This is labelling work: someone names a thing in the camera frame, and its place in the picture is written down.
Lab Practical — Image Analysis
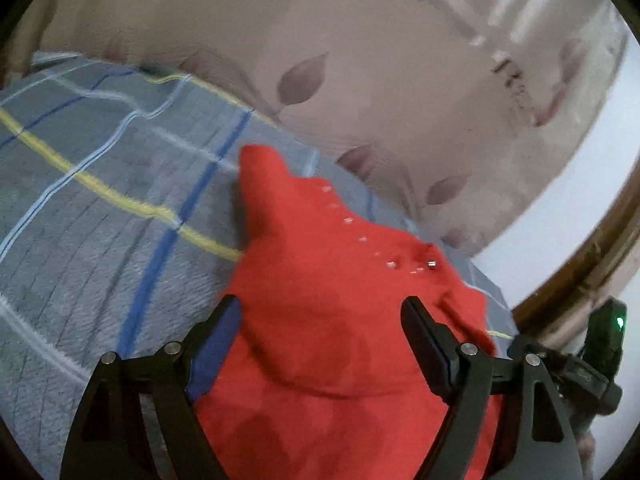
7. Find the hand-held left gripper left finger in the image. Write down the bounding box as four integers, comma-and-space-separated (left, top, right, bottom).
60, 294, 244, 480

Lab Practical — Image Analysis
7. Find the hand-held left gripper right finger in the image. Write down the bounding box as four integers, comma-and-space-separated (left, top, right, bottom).
401, 296, 583, 480

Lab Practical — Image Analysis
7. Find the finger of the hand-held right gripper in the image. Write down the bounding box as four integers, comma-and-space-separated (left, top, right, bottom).
507, 334, 568, 367

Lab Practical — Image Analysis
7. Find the red knit garment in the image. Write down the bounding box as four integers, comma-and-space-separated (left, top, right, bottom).
192, 145, 506, 480

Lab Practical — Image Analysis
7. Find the grey plaid blanket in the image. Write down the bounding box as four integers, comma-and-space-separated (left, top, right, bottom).
0, 52, 518, 480

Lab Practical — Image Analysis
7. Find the leaf print curtain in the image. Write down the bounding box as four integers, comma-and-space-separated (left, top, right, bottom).
15, 0, 628, 261

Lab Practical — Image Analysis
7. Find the wooden door frame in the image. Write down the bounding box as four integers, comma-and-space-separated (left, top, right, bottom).
512, 160, 640, 342

